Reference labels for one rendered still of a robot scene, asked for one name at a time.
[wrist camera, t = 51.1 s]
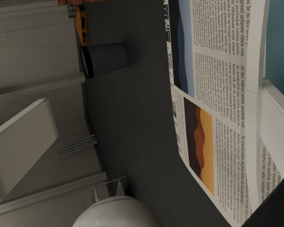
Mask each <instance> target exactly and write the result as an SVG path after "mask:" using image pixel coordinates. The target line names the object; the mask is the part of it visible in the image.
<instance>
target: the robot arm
mask: <svg viewBox="0 0 284 227"><path fill-rule="evenodd" d="M58 137H59V135H58V132H57V128H56V124H55V121H54V117H53V113H52V110H51V106H50V102H49V100H48V99H47V98H41V99H38V100H37V101H35V102H34V103H32V104H31V105H30V106H28V107H27V108H25V109H24V110H23V111H21V112H20V113H18V114H17V115H15V116H14V117H12V118H11V119H10V120H8V121H7V122H5V123H4V124H3V125H1V126H0V202H1V201H2V200H3V199H4V198H5V197H6V196H7V195H8V194H9V192H10V191H11V190H12V189H13V188H14V187H15V186H16V184H17V183H18V182H19V181H20V180H21V179H22V178H23V176H24V175H25V174H26V173H27V172H28V171H29V170H30V168H31V167H32V166H33V165H34V164H35V163H36V162H37V160H38V159H39V158H40V157H41V156H42V155H43V154H44V153H45V152H46V151H47V149H48V148H49V147H50V146H51V145H52V144H53V143H54V141H55V140H56V139H57V138H58ZM261 138H262V140H263V142H264V144H265V146H266V148H267V149H268V151H269V153H270V155H271V157H272V159H273V161H274V163H275V165H276V167H277V169H278V171H279V173H280V174H281V177H282V178H283V180H282V181H281V182H280V183H279V184H278V185H277V187H276V188H275V189H274V190H273V191H272V192H271V193H270V194H269V195H268V196H267V198H266V199H265V200H264V201H263V202H262V203H261V205H260V206H259V207H258V208H257V209H256V210H255V211H254V213H253V214H252V215H251V216H250V217H249V218H248V219H247V221H246V222H245V223H244V224H243V225H242V226H241V227H284V95H283V94H282V93H281V92H280V91H279V90H278V89H277V88H276V87H275V86H274V85H273V84H272V83H271V82H270V81H269V80H268V79H267V78H266V77H263V84H262V92H261ZM72 227H164V226H163V225H162V224H161V222H160V221H159V219H158V218H157V217H156V215H155V214H154V213H153V212H152V211H151V210H150V209H149V208H148V207H147V206H146V205H145V204H144V203H143V202H141V201H139V200H136V199H135V198H133V197H131V196H115V197H110V198H107V199H104V200H101V201H98V202H96V203H95V204H93V205H91V206H90V207H89V208H88V209H87V210H86V211H84V212H83V213H82V214H81V215H80V216H79V217H78V218H77V220H76V221H75V223H74V225H73V226H72Z"/></svg>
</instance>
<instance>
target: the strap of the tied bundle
mask: <svg viewBox="0 0 284 227"><path fill-rule="evenodd" d="M269 6H270V0H252V4H251V13H250V23H249V32H248V41H247V73H246V90H245V135H246V173H247V185H248V194H249V200H250V204H251V209H252V213H254V211H255V210H256V209H257V208H258V207H259V206H260V205H261V203H262V191H261V174H260V169H261V92H262V84H263V67H264V50H265V41H266V30H267V22H268V14H269Z"/></svg>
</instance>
